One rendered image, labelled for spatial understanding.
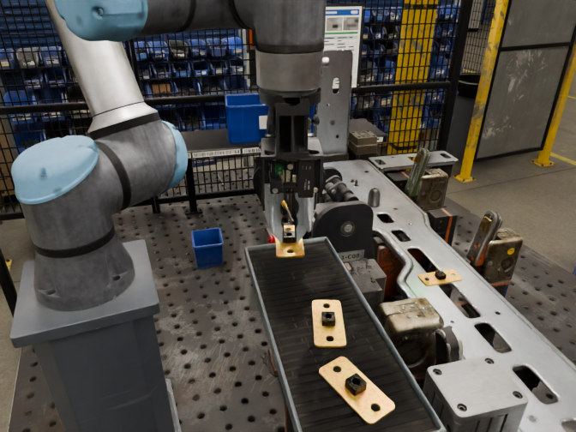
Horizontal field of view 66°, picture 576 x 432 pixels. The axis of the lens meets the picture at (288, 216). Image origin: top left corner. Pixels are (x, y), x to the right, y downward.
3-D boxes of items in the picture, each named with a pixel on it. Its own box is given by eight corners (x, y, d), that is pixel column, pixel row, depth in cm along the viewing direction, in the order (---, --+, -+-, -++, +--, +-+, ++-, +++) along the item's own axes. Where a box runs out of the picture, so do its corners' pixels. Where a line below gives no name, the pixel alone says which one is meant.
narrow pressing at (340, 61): (347, 153, 154) (354, 49, 138) (315, 155, 152) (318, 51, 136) (346, 152, 155) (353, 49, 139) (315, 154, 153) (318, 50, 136)
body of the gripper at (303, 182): (259, 203, 52) (255, 100, 46) (260, 174, 59) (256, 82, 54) (324, 202, 52) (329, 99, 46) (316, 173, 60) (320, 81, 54)
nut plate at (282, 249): (304, 257, 59) (304, 249, 59) (276, 258, 59) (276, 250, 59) (300, 226, 67) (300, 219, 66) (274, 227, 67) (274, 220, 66)
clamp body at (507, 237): (501, 358, 112) (539, 241, 95) (458, 367, 109) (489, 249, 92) (479, 333, 119) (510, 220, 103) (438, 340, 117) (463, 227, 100)
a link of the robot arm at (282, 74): (255, 44, 52) (325, 43, 52) (257, 84, 54) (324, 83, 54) (255, 54, 45) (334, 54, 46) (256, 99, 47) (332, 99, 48)
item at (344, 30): (358, 89, 174) (365, 3, 160) (303, 93, 170) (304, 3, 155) (357, 88, 176) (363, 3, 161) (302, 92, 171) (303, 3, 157)
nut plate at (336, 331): (346, 347, 52) (347, 340, 52) (315, 347, 53) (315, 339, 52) (339, 302, 60) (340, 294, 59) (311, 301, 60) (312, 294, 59)
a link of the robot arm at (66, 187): (15, 233, 68) (-15, 149, 61) (94, 201, 77) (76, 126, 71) (57, 260, 62) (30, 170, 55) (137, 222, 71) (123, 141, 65)
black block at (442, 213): (450, 304, 130) (469, 216, 116) (417, 309, 128) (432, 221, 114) (435, 287, 137) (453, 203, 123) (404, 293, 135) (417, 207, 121)
